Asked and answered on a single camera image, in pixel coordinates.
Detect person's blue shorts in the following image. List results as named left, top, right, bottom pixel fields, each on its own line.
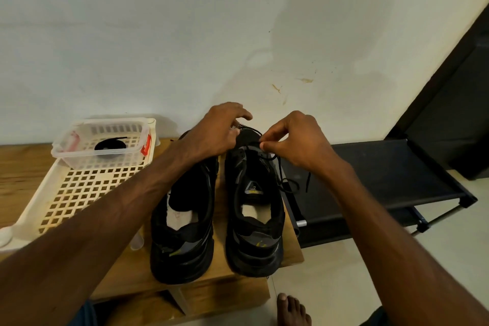
left=67, top=301, right=394, bottom=326

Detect person's right hand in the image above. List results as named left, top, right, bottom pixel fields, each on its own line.
left=259, top=111, right=346, bottom=183

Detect black shoe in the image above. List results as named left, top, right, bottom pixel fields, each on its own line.
left=224, top=126, right=287, bottom=278
left=150, top=131, right=221, bottom=285

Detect black shoelaces bundle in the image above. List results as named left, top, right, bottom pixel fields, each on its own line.
left=94, top=137, right=129, bottom=152

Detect small white plastic basket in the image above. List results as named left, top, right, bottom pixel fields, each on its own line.
left=51, top=119, right=156, bottom=170

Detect low wooden table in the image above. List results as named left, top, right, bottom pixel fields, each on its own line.
left=0, top=137, right=305, bottom=326

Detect person's left forearm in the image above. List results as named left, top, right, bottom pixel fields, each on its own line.
left=0, top=139, right=203, bottom=326

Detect large white plastic tray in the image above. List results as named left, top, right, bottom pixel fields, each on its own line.
left=0, top=117, right=160, bottom=253

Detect single black shoelace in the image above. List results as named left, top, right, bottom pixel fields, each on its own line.
left=260, top=146, right=312, bottom=195

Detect black shoe rack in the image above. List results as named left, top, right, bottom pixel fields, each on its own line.
left=281, top=139, right=478, bottom=249

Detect dark door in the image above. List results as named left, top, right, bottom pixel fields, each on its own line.
left=386, top=3, right=489, bottom=180

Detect person's left hand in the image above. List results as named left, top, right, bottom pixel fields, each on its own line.
left=182, top=102, right=254, bottom=162

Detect person's right forearm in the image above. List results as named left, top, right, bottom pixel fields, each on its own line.
left=324, top=163, right=489, bottom=326

